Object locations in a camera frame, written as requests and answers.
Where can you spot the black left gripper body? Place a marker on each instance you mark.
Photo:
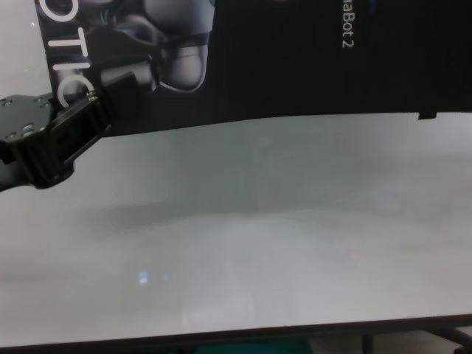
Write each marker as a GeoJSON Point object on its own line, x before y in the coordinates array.
{"type": "Point", "coordinates": [55, 142]}

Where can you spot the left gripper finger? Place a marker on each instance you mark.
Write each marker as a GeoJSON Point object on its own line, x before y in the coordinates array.
{"type": "Point", "coordinates": [119, 97]}

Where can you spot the black robot poster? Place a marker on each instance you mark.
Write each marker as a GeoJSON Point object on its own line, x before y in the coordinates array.
{"type": "Point", "coordinates": [295, 66]}

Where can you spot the dark metal table leg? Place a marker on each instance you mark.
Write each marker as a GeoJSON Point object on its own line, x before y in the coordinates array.
{"type": "Point", "coordinates": [370, 343]}

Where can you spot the dark metal table brace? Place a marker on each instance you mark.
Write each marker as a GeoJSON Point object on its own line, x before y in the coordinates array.
{"type": "Point", "coordinates": [448, 337]}

